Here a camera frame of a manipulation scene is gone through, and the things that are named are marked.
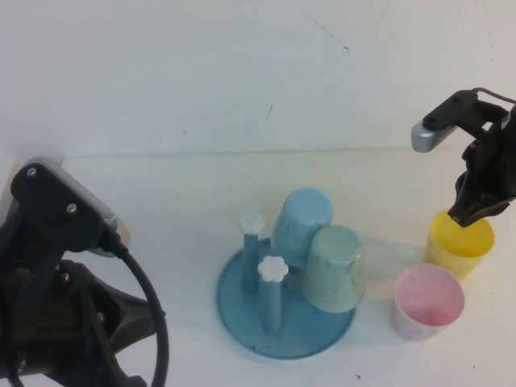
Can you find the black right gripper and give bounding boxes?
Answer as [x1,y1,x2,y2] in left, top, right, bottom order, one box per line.
[447,102,516,229]

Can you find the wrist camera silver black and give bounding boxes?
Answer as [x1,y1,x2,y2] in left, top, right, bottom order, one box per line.
[10,156,132,259]
[410,89,491,154]

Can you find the pale green plastic cup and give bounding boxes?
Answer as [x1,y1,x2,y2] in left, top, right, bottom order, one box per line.
[302,225,367,314]

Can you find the light blue plastic cup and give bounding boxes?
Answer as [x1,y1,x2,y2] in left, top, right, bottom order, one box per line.
[270,188,335,268]

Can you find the pink plastic cup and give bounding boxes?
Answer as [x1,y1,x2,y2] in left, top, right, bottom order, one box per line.
[389,264,465,342]

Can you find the black left camera cable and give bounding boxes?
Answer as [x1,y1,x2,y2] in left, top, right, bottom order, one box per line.
[100,231,170,387]

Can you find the blue cup stand white caps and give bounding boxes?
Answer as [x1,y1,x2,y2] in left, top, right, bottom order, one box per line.
[216,212,358,360]

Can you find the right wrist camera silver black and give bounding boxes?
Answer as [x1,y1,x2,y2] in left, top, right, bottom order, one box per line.
[410,89,491,154]

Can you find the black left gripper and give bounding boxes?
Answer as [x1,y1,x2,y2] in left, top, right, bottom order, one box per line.
[0,260,166,352]

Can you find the black camera cable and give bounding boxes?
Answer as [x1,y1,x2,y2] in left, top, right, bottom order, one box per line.
[100,231,170,387]
[475,86,516,107]

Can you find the black right camera cable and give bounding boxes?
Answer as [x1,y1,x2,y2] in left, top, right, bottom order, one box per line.
[475,86,516,107]

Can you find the yellow plastic cup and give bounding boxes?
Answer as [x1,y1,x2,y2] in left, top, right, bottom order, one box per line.
[424,209,496,281]

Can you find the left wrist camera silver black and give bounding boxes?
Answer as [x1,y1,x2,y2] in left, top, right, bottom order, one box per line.
[10,156,132,259]

